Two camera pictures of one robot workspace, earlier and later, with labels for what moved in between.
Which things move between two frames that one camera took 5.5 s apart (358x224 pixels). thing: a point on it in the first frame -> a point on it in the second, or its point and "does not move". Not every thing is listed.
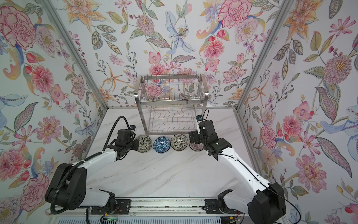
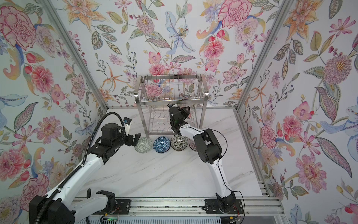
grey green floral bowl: [145, 143] does not move
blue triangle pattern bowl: [161, 144] does not move
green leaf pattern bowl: [179, 142] does not move
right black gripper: [195, 135] -> [184, 111]
